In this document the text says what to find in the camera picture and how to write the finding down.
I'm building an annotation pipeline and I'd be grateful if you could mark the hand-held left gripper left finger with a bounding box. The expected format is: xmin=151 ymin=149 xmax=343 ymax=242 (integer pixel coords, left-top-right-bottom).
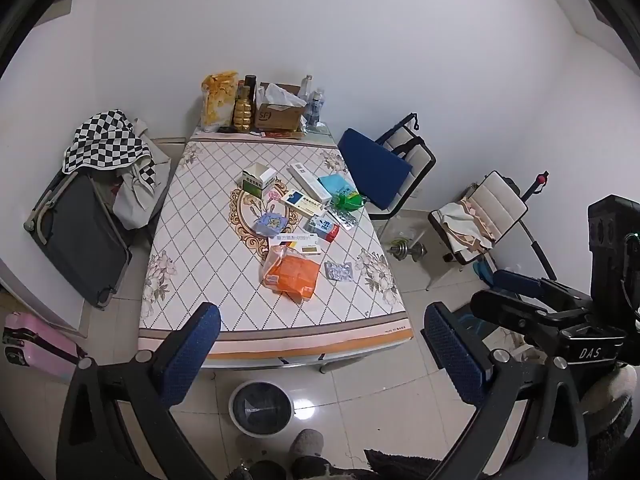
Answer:
xmin=56 ymin=302 xmax=222 ymax=480

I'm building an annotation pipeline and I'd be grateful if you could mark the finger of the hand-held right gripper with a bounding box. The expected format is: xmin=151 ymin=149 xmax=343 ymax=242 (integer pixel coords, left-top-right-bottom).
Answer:
xmin=492 ymin=269 xmax=593 ymax=311
xmin=470 ymin=289 xmax=587 ymax=334

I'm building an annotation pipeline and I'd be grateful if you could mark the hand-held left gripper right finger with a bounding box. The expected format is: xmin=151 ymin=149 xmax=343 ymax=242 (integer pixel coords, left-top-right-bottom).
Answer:
xmin=422 ymin=302 xmax=588 ymax=480

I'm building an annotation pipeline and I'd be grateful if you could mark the white trash bin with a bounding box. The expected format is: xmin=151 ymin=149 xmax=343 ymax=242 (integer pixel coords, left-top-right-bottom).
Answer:
xmin=229 ymin=380 xmax=292 ymax=436

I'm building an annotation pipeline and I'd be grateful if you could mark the green and white medicine box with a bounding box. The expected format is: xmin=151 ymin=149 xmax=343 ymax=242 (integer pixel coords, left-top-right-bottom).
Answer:
xmin=240 ymin=164 xmax=277 ymax=200

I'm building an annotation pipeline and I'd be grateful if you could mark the teal and green plastic bag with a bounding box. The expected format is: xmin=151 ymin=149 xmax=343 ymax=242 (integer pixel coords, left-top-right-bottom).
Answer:
xmin=318 ymin=174 xmax=366 ymax=212

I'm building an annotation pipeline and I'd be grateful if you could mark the person's right forearm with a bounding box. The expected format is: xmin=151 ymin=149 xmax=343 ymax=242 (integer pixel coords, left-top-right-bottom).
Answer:
xmin=575 ymin=362 xmax=640 ymax=461

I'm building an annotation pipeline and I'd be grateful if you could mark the cream padded chair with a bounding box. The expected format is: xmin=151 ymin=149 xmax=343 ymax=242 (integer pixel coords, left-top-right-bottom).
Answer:
xmin=427 ymin=170 xmax=558 ymax=291

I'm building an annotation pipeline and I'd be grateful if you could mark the table with diamond-pattern cloth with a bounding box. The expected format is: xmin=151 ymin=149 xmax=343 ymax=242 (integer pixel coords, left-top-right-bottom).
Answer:
xmin=137 ymin=122 xmax=415 ymax=376

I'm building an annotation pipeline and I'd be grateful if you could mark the beige cloth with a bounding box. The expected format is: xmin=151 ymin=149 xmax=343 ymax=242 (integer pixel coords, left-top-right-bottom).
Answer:
xmin=437 ymin=201 xmax=496 ymax=253

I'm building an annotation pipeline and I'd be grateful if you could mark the metal dumbbell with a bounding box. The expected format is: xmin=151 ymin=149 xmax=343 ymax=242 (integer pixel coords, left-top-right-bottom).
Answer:
xmin=387 ymin=240 xmax=428 ymax=262

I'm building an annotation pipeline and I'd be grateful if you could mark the orange plastic bag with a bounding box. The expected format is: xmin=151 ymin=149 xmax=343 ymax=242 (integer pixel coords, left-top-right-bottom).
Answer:
xmin=259 ymin=246 xmax=321 ymax=302

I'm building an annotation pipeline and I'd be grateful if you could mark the person's leg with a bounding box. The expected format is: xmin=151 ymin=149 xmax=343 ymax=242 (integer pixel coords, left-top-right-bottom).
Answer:
xmin=365 ymin=450 xmax=441 ymax=480

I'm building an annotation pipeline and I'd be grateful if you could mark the blue patterned packet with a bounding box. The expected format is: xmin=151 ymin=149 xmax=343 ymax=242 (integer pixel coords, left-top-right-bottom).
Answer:
xmin=252 ymin=212 xmax=287 ymax=236

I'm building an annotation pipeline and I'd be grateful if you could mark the white box with yellow label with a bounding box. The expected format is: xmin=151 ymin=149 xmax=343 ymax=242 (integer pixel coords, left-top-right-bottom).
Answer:
xmin=268 ymin=232 xmax=323 ymax=257

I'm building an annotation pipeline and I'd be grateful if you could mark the grey open suitcase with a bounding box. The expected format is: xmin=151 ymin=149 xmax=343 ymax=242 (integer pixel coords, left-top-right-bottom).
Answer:
xmin=24 ymin=167 xmax=133 ymax=310

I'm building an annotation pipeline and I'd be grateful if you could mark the grey fuzzy slipper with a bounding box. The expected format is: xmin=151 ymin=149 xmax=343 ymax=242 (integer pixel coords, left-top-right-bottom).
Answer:
xmin=290 ymin=429 xmax=326 ymax=480

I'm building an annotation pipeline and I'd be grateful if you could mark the white tote bag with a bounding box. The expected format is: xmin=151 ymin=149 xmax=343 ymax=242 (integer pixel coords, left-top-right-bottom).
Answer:
xmin=112 ymin=119 xmax=172 ymax=231

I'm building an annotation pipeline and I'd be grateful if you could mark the white-backed folding chair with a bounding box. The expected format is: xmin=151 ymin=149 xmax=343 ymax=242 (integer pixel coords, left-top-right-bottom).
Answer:
xmin=375 ymin=112 xmax=437 ymax=221

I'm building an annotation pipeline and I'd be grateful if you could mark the pink suitcase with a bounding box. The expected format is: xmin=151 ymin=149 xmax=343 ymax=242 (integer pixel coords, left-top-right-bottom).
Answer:
xmin=1 ymin=312 xmax=88 ymax=381

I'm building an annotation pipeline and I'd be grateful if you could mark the red and blue box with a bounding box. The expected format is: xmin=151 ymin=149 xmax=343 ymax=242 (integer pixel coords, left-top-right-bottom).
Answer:
xmin=305 ymin=212 xmax=341 ymax=243

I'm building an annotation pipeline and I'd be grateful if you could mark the long silver blister pack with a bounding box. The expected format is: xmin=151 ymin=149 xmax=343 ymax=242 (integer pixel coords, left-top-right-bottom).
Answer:
xmin=325 ymin=208 xmax=358 ymax=229

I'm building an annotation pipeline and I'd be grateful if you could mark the white and yellow medicine box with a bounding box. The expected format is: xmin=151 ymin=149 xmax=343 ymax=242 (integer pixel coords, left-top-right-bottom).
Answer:
xmin=278 ymin=189 xmax=332 ymax=217

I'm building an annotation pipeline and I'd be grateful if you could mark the blue chair cushion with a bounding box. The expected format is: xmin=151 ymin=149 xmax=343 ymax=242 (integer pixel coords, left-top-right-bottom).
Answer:
xmin=337 ymin=127 xmax=415 ymax=212

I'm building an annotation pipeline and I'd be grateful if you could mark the long white box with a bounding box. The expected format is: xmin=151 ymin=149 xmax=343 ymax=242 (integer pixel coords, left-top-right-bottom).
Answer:
xmin=288 ymin=161 xmax=333 ymax=203

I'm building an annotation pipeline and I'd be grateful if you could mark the black and white checkered cloth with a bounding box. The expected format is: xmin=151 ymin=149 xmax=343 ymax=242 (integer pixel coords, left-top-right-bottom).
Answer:
xmin=62 ymin=108 xmax=157 ymax=188

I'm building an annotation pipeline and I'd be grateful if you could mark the gold bottle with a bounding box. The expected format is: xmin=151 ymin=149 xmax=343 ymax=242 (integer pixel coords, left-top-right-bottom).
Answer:
xmin=231 ymin=86 xmax=257 ymax=133

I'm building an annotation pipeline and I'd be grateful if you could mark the cardboard box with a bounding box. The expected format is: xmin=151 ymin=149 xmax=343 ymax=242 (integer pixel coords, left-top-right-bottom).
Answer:
xmin=255 ymin=82 xmax=307 ymax=132

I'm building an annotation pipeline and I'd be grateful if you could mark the yellow snack bag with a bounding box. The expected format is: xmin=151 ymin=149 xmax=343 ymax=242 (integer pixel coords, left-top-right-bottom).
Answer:
xmin=201 ymin=71 xmax=240 ymax=128

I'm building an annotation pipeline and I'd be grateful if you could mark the white crumpled paper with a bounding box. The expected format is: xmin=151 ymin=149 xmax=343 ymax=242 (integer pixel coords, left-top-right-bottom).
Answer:
xmin=262 ymin=82 xmax=306 ymax=107

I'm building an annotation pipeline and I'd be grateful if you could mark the blue-label water bottle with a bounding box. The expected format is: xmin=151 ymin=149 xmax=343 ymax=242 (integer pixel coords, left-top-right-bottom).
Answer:
xmin=306 ymin=89 xmax=326 ymax=128

